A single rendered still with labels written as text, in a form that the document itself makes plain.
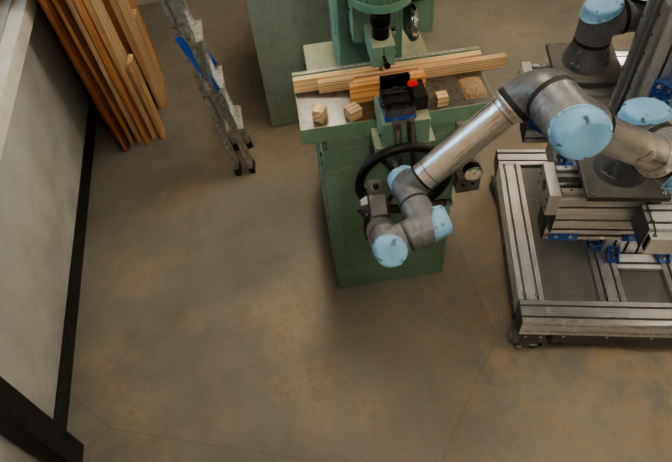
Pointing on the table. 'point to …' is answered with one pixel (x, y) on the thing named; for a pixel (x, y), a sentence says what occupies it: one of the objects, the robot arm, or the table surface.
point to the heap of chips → (472, 87)
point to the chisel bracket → (379, 48)
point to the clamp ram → (393, 80)
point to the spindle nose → (380, 26)
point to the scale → (395, 60)
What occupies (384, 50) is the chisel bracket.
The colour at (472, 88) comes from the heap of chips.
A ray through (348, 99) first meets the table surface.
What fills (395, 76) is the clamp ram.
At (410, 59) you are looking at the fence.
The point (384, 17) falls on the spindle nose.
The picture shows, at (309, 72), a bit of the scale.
